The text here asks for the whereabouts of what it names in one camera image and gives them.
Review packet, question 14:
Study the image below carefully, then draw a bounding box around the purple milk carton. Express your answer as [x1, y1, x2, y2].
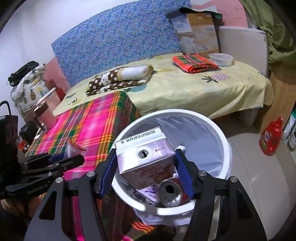
[138, 184, 160, 204]

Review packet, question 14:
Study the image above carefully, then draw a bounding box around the pink brown milk carton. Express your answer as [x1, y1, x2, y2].
[115, 126, 175, 190]

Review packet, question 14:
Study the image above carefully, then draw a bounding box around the pink brown tumbler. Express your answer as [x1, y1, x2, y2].
[34, 101, 57, 129]

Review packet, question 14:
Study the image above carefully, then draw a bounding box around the translucent trash bag liner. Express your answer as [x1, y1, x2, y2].
[112, 109, 232, 225]

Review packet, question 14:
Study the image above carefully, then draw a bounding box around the yellow bed sheet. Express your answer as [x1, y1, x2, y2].
[52, 52, 275, 120]

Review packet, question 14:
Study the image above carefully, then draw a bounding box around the brown polka dot blanket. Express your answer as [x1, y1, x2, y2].
[86, 64, 154, 96]

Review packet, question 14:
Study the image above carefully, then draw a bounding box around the white round trash bin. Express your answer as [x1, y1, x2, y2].
[112, 109, 232, 224]

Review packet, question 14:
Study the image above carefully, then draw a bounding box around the black clothing on bundle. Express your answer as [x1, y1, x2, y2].
[8, 61, 39, 87]

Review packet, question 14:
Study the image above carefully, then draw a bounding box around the wooden board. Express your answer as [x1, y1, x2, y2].
[254, 63, 296, 133]

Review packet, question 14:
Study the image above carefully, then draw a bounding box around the pineapple print bedding bundle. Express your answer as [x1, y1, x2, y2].
[10, 64, 49, 115]

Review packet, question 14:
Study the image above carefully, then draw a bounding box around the cardboard bedding box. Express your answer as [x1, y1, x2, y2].
[166, 7, 222, 58]

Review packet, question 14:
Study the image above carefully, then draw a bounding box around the folded red plaid cloth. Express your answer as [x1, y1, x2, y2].
[172, 55, 220, 74]

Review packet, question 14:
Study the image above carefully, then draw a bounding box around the red soda can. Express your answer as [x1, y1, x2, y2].
[158, 178, 190, 207]

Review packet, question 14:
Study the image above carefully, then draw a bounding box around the green curtain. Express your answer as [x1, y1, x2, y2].
[240, 0, 295, 65]

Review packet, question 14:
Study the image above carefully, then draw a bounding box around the person left hand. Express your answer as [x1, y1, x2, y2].
[1, 197, 41, 217]

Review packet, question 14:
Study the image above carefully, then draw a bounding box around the red detergent bottle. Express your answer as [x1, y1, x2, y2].
[259, 116, 283, 156]

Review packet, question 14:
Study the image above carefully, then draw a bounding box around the white teal bottle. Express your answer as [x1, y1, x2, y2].
[281, 109, 296, 141]

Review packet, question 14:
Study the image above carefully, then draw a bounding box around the pink plaid tablecloth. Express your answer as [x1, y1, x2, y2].
[27, 91, 157, 240]

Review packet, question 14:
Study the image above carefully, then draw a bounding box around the white plastic bowl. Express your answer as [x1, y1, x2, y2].
[209, 53, 234, 67]

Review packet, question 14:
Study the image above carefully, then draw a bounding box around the pink storage box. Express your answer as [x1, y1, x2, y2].
[24, 87, 61, 123]

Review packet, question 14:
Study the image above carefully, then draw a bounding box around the black bag on floor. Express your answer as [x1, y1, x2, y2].
[19, 121, 39, 145]

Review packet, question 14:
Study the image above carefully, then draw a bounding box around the blue floral headboard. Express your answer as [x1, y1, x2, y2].
[51, 1, 191, 86]

